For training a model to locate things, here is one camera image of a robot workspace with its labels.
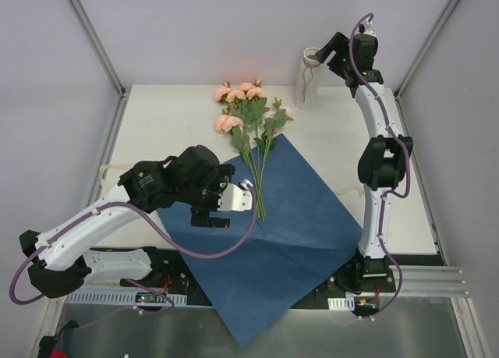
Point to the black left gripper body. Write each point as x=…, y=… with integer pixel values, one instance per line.
x=210, y=201

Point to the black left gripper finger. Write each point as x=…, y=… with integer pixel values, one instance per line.
x=200, y=219
x=220, y=223

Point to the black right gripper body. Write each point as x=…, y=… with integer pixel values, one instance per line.
x=339, y=56

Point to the white ribbed ceramic vase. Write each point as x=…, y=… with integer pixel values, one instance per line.
x=308, y=79

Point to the pink rose stem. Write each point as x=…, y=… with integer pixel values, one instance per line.
x=269, y=125
x=245, y=96
x=241, y=127

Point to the cream printed ribbon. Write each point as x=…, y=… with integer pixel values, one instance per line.
x=109, y=175

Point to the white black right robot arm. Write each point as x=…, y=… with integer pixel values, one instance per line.
x=383, y=164

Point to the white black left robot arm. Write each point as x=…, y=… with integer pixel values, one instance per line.
x=62, y=259

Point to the red black object corner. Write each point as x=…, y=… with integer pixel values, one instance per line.
x=47, y=345

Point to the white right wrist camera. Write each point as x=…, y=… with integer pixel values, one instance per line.
x=366, y=28

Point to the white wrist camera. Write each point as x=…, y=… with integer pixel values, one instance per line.
x=366, y=28
x=236, y=197

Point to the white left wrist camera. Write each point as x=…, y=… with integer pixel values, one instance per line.
x=236, y=197

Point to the aluminium frame post right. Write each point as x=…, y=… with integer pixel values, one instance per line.
x=440, y=23

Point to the aluminium frame post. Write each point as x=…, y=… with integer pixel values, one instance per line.
x=440, y=23
x=97, y=47

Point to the white slotted cable duct left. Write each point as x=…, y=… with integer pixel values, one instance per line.
x=124, y=298

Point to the white slotted cable duct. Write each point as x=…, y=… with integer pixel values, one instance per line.
x=342, y=304
x=124, y=298

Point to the white slotted cable duct right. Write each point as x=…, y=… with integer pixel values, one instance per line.
x=342, y=304

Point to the aluminium extrusion rail right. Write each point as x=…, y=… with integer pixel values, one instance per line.
x=434, y=281

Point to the aluminium frame post left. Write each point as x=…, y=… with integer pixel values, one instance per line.
x=97, y=47

